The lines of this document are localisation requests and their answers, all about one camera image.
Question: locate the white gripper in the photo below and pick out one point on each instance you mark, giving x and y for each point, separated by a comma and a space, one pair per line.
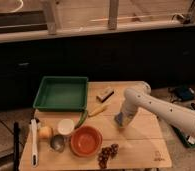
127, 118

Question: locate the blue sponge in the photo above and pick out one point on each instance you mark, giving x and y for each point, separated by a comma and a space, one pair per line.
119, 118

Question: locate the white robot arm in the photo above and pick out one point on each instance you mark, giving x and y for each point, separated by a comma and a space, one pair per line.
138, 96

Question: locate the green plastic tray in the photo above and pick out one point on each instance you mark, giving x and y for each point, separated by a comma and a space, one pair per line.
62, 93

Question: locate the brown black eraser block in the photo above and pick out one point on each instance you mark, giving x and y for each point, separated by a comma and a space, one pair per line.
105, 94

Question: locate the bunch of dark grapes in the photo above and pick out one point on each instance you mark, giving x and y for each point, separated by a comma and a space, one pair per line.
106, 153

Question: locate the green chili pepper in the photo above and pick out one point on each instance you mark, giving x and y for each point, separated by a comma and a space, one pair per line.
82, 119

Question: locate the orange bowl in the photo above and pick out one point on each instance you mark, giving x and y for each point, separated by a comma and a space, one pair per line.
86, 141

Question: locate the white cup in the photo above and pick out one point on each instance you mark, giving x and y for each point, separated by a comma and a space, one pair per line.
65, 127

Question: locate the green bin with clutter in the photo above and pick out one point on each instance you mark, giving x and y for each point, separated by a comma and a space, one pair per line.
184, 138

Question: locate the wooden folding table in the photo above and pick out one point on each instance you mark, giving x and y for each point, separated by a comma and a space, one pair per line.
141, 144

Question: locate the metal cup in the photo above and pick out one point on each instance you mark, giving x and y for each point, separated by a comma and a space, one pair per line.
57, 143

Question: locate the yellow onion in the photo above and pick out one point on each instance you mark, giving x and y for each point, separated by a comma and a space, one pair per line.
45, 132

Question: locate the black pole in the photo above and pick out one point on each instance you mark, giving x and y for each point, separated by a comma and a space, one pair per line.
16, 147

